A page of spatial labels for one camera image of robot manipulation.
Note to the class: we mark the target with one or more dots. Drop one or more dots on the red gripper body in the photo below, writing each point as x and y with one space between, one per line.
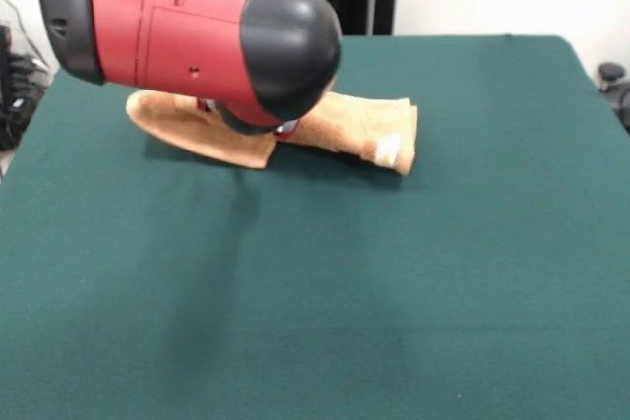
286 131

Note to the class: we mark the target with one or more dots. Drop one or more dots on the tan terry towel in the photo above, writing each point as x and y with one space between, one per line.
359 125

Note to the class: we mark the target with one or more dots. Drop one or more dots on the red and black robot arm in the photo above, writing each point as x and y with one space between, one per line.
197 36

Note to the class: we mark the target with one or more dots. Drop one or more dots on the dark green table cloth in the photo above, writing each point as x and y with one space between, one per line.
344 292

